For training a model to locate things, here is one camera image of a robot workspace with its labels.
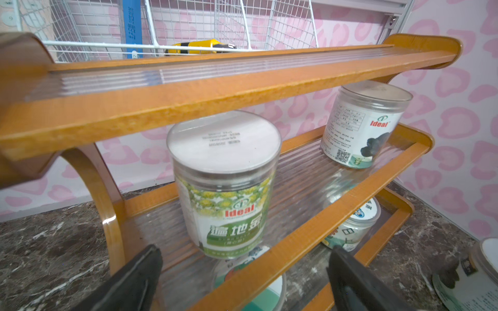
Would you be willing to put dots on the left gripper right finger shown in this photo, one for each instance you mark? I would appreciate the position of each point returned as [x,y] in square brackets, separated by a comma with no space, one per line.
[354,287]

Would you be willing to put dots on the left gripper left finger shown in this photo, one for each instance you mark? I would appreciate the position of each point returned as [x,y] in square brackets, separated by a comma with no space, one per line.
[132,287]

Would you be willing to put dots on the white label jar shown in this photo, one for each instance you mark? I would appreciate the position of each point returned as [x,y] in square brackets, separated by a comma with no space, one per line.
[471,282]
[363,117]

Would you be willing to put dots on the green label jar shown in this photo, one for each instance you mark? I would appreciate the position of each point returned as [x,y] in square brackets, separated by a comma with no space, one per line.
[224,167]

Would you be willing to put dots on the sunflower label jar bottom right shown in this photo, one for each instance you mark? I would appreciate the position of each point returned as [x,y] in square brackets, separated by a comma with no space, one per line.
[352,231]

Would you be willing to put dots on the orange wooden three-tier shelf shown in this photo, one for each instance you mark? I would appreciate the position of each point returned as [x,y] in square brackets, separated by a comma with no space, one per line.
[51,110]

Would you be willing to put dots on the yellow black utility knife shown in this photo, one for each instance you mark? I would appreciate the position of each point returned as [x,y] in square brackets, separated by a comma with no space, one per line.
[212,46]

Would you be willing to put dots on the blue book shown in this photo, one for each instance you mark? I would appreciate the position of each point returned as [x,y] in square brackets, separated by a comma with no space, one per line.
[131,22]

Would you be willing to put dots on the white orange calculator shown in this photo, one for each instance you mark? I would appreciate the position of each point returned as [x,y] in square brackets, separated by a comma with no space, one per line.
[26,16]

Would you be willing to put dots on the white wire wall basket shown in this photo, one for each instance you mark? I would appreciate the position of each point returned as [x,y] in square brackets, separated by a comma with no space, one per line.
[83,31]

